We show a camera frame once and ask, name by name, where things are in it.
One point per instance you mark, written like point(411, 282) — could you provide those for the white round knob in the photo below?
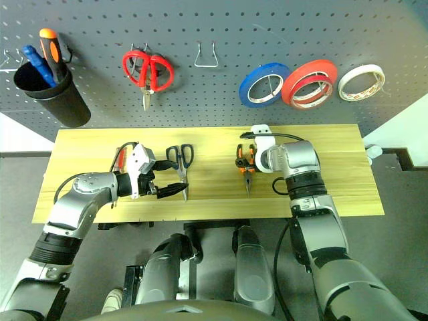
point(374, 152)

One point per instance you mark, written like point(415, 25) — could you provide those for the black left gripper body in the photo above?
point(147, 185)

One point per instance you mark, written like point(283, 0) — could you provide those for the metal double-prong hook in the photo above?
point(133, 47)

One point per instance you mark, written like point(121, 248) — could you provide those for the silver right robot leg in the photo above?
point(252, 271)

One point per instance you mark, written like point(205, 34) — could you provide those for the black cup hook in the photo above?
point(68, 55)

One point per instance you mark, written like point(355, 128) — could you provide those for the grey perforated pegboard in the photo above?
point(214, 26)

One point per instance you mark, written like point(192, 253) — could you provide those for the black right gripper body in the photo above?
point(241, 162)

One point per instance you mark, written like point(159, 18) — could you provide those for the black cup holder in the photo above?
point(63, 103)

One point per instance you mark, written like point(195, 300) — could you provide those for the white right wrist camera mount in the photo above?
point(264, 143)

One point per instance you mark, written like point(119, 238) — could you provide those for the orange and black screwdriver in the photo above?
point(51, 53)

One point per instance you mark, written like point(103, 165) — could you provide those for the grey robot torso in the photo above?
point(180, 311)

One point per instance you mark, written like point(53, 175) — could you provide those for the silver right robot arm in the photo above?
point(321, 230)

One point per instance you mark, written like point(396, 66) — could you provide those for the silver left robot leg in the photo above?
point(164, 271)

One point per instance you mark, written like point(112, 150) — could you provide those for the orange and black pliers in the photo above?
point(247, 177)

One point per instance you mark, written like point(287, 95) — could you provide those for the white shoe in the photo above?
point(112, 301)

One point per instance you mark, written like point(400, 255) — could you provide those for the silver robot leg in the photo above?
point(252, 271)
point(164, 271)

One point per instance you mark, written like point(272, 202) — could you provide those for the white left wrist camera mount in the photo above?
point(138, 160)

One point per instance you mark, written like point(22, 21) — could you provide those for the white tape roll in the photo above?
point(361, 71)

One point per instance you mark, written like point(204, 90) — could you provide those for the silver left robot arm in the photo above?
point(77, 200)

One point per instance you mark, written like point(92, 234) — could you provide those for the small red tape roll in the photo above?
point(312, 100)

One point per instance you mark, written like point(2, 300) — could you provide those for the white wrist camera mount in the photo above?
point(138, 160)
point(264, 143)

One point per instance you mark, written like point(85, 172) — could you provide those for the blue tape roll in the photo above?
point(254, 78)

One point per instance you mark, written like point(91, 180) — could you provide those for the large red tape roll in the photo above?
point(301, 72)

